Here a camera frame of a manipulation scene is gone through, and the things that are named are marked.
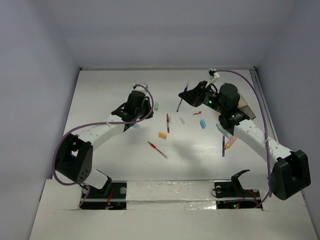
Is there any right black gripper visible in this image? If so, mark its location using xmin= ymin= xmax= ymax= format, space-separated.
xmin=178 ymin=80 xmax=227 ymax=114

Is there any blue gel pen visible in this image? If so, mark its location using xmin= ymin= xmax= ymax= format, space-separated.
xmin=176 ymin=82 xmax=190 ymax=113

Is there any red gel pen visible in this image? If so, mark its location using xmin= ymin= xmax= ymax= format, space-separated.
xmin=147 ymin=141 xmax=168 ymax=159

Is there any purple gel pen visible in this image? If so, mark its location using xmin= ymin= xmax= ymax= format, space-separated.
xmin=222 ymin=135 xmax=225 ymax=157

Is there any light blue highlighter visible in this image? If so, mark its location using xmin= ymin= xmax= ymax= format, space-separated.
xmin=132 ymin=124 xmax=140 ymax=129

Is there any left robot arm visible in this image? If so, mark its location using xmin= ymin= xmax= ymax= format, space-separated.
xmin=52 ymin=84 xmax=155 ymax=198

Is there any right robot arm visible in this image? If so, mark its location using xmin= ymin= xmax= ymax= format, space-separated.
xmin=178 ymin=81 xmax=311 ymax=200

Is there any green highlighter cap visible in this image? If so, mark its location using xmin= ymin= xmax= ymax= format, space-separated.
xmin=154 ymin=102 xmax=159 ymax=112

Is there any white clear cap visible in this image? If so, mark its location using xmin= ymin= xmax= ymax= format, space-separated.
xmin=179 ymin=117 xmax=186 ymax=125

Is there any blue highlighter cap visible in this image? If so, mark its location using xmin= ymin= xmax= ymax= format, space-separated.
xmin=199 ymin=119 xmax=206 ymax=129

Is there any red pen with clip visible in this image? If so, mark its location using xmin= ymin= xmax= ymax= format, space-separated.
xmin=166 ymin=113 xmax=170 ymax=134

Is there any clear organizer container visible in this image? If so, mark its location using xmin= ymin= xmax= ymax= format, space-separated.
xmin=238 ymin=94 xmax=256 ymax=120

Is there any pink orange highlighter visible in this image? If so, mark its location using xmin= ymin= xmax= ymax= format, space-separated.
xmin=224 ymin=136 xmax=237 ymax=150

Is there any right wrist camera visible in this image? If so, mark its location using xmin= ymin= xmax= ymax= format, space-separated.
xmin=206 ymin=68 xmax=220 ymax=87

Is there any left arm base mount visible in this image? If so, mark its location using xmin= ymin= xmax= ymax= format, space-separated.
xmin=79 ymin=176 xmax=128 ymax=211

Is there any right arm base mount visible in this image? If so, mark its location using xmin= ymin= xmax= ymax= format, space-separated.
xmin=211 ymin=169 xmax=263 ymax=210

